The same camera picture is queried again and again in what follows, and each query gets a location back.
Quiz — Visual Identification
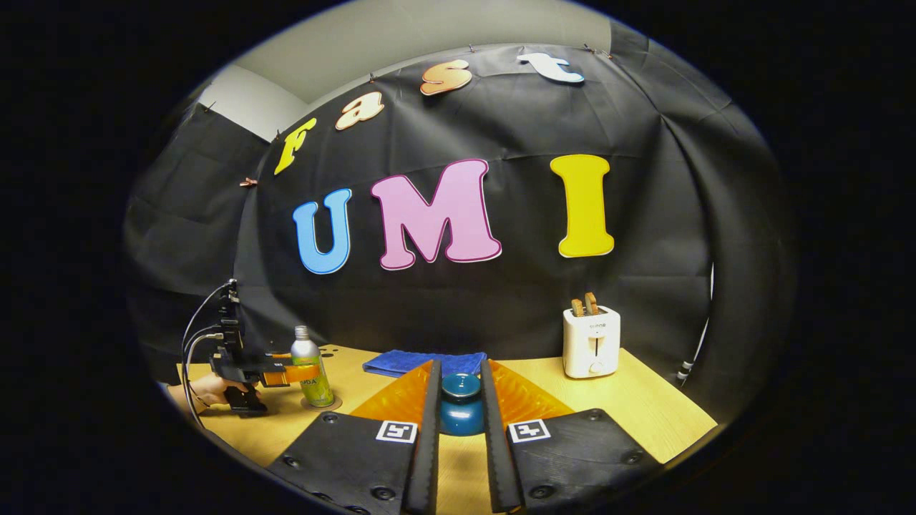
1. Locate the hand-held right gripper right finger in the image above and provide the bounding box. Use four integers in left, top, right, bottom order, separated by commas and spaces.
479, 359, 663, 514

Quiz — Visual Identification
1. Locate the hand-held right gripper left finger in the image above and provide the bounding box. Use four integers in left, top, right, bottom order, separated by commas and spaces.
266, 360, 441, 514

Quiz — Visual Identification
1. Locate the silver green-label water bottle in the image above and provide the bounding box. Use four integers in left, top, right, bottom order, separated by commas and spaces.
290, 325, 335, 408

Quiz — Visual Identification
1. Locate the blue teacup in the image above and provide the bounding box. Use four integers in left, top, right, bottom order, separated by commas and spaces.
438, 398, 487, 437

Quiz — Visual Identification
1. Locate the blue folded towel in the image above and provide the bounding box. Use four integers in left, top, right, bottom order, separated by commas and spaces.
362, 349, 488, 378

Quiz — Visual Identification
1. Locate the white toaster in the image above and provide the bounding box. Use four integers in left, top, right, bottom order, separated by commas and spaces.
562, 306, 621, 379

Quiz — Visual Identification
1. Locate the black backdrop cloth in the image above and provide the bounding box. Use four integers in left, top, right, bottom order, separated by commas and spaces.
123, 21, 799, 423

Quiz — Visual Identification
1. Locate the thin gripper cable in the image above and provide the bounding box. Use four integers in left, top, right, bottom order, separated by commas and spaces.
180, 283, 237, 430

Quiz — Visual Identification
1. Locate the white hanging cable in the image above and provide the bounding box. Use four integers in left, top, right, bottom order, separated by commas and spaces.
676, 265, 716, 386

